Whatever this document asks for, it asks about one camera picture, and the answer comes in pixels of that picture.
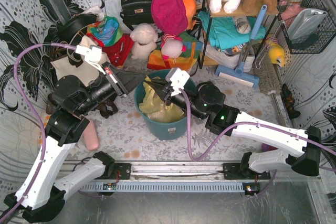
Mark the yellow trash bag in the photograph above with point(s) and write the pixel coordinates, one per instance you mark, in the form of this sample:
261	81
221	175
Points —
153	108

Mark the yellow duck plush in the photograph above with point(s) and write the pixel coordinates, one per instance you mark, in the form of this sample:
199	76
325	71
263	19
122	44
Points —
275	52

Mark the wooden metal shelf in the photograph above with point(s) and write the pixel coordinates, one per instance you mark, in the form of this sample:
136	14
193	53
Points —
254	11

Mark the brown patterned bag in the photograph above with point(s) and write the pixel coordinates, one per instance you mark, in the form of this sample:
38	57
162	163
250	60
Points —
106	108

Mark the silver foil pouch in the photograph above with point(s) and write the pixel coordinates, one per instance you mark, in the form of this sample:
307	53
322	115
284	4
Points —
305	23

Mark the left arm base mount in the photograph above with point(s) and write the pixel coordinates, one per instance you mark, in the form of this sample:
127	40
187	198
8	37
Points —
123	170

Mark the cream plush bear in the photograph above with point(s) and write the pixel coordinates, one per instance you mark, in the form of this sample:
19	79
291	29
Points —
145	38

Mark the cream canvas tote bag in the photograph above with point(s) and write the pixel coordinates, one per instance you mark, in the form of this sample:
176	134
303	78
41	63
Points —
85	72

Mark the colourful printed bag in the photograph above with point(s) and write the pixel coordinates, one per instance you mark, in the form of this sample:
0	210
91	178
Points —
105	33

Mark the black wire basket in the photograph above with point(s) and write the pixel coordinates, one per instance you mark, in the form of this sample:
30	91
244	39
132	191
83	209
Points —
313	43

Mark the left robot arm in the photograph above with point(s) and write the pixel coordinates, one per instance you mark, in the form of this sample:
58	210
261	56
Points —
42	196

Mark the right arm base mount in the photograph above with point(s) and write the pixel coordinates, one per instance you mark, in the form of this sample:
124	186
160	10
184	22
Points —
234	171

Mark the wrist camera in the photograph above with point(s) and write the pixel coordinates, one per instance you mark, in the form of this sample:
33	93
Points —
92	55
177	78

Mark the beige dust mop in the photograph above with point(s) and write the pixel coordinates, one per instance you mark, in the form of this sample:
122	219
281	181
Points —
269	83

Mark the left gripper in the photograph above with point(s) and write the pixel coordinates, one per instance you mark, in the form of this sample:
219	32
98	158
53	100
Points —
117	82

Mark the red purple sock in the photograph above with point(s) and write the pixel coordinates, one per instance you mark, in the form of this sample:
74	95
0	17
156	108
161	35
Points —
266	148

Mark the teal trash bin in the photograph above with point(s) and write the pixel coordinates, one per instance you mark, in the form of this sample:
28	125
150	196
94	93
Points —
163	131

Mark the white pink plush doll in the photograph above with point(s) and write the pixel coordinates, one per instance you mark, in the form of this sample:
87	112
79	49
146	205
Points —
171	46

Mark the black orange toy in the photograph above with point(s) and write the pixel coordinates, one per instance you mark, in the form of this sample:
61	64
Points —
289	102

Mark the black leather handbag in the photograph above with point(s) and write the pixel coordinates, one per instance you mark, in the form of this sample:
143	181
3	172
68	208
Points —
135	12

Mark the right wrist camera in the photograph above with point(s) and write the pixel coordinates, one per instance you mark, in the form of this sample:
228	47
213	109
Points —
177	78

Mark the orange plush toy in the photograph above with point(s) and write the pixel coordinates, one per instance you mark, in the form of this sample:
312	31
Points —
190	8

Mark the teal folded cloth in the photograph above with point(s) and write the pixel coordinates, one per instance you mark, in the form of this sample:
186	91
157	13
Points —
223	33

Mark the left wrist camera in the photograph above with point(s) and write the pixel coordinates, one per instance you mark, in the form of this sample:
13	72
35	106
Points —
92	55

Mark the black round hat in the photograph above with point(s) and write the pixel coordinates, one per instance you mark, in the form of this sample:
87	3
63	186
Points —
67	31

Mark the rainbow striped cloth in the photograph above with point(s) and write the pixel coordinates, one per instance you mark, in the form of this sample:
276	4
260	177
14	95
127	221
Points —
185	61

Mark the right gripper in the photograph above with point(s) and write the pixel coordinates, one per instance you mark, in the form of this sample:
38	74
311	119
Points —
166	95

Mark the pink glasses case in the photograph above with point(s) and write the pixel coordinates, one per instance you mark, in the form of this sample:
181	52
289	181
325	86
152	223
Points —
90	137

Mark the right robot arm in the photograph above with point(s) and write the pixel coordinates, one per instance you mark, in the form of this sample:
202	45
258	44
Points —
296	150

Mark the magenta cloth bag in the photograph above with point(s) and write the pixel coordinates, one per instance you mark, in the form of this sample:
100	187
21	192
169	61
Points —
169	16

